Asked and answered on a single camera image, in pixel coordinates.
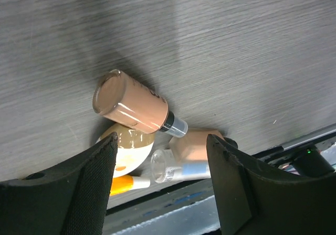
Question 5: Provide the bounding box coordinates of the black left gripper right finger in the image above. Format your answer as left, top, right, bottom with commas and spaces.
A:
207, 135, 335, 234

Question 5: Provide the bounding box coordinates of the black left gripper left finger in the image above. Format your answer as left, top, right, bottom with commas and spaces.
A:
1, 132, 118, 234

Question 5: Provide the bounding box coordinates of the beige hexagonal bottle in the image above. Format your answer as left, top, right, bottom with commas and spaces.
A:
169, 128, 224, 162

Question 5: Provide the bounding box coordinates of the beige foundation bottle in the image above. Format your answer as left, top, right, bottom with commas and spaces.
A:
92, 69, 188, 138

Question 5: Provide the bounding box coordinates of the orange cream tube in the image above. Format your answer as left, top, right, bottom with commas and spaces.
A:
110, 175, 151, 196

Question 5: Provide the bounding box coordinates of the white oval compact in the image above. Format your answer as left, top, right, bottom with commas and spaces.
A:
97, 123, 155, 178

